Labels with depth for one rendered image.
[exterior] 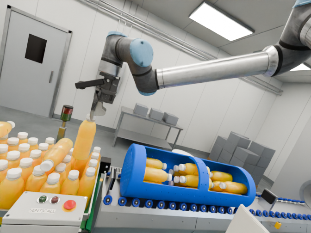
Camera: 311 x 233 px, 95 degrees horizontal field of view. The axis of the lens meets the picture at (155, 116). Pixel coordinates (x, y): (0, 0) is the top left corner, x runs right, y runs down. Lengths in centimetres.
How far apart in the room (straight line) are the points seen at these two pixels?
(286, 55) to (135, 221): 99
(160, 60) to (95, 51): 172
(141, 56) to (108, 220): 79
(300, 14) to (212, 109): 458
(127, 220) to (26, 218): 49
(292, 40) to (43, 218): 95
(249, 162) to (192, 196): 348
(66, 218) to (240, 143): 425
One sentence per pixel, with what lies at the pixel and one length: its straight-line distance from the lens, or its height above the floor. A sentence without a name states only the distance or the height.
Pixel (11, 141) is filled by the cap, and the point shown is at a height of 111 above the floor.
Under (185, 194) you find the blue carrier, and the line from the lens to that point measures 92.
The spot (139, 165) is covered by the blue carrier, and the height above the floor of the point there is 118.
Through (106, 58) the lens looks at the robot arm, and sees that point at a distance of 64.
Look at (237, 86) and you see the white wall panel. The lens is 556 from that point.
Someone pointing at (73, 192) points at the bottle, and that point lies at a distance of 78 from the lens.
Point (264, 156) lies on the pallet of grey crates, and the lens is 461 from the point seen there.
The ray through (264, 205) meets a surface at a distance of 173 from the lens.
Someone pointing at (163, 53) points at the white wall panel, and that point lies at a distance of 433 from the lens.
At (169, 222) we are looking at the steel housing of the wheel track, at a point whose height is 87.
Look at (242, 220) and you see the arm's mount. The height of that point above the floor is 137.
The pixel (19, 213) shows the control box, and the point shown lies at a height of 110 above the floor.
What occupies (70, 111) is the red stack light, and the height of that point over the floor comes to 123.
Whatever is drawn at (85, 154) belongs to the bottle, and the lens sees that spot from 74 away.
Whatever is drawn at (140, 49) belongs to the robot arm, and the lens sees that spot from 54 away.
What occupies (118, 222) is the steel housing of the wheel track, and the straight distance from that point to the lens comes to 94.
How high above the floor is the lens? 155
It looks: 9 degrees down
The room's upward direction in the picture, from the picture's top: 20 degrees clockwise
